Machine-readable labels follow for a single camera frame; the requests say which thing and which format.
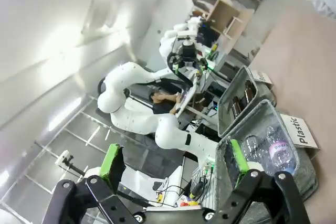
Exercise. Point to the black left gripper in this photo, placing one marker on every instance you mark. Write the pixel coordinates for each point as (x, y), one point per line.
(187, 50)

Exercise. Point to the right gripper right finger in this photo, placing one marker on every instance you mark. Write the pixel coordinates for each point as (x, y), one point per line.
(240, 161)

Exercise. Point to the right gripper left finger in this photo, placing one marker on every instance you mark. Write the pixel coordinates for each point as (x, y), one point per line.
(110, 161)

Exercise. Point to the brown glass beer bottle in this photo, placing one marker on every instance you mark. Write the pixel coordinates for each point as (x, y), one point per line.
(250, 91)
(236, 107)

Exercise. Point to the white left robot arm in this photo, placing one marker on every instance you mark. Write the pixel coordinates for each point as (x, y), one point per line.
(170, 43)

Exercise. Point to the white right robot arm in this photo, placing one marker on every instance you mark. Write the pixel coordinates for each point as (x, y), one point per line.
(136, 124)

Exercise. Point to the grey fabric basket for bottles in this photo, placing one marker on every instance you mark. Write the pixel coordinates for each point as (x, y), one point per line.
(225, 119)

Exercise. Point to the grey fabric basket for plastic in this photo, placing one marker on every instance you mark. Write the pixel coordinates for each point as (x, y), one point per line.
(304, 179)

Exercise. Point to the clear label-free plastic bottle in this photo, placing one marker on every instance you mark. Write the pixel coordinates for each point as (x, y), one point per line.
(252, 148)

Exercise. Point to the crushed pink-label plastic bottle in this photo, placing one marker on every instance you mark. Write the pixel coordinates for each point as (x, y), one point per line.
(279, 151)

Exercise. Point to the wooden shelf unit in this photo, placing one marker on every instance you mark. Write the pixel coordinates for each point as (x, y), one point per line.
(225, 16)

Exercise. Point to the seated person in dark shirt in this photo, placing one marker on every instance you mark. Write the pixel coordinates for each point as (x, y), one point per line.
(160, 103)

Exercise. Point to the white Plastic label sign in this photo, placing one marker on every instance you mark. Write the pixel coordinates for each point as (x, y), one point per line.
(300, 132)

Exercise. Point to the white Bottle label sign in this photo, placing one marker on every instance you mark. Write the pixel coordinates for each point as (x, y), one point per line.
(261, 76)

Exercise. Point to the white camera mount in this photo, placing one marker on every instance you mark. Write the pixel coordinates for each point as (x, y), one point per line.
(64, 159)

